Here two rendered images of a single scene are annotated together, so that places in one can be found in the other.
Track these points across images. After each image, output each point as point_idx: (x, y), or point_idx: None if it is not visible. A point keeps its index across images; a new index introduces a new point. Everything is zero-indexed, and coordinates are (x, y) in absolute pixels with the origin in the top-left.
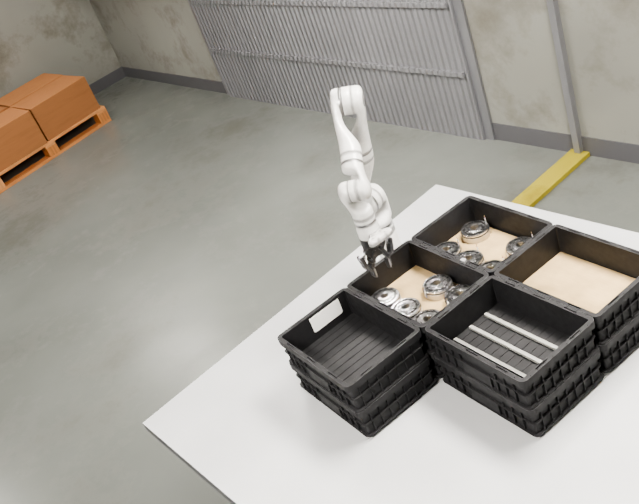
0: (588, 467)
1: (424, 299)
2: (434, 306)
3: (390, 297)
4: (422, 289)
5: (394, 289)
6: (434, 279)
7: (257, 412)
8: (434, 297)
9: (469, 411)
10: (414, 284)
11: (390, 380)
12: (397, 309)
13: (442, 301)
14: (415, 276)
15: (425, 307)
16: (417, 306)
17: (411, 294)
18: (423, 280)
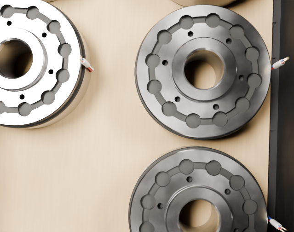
0: None
1: (99, 83)
2: (110, 17)
3: (189, 185)
4: (72, 100)
5: (138, 211)
6: (2, 80)
7: None
8: (79, 32)
9: None
10: (49, 191)
11: None
12: (232, 92)
13: (74, 10)
14: (8, 226)
15: (132, 45)
16: (171, 25)
17: (101, 155)
18: (13, 174)
